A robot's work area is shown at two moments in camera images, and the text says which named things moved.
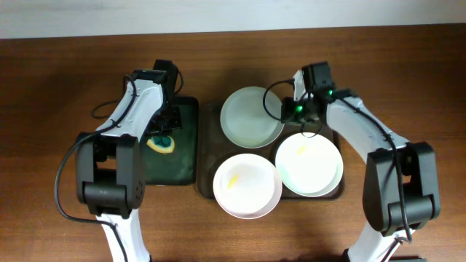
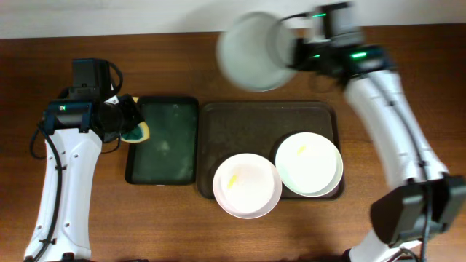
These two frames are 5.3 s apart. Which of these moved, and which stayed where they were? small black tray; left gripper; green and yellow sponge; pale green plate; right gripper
Moved: pale green plate; left gripper; green and yellow sponge; right gripper
Stayed: small black tray
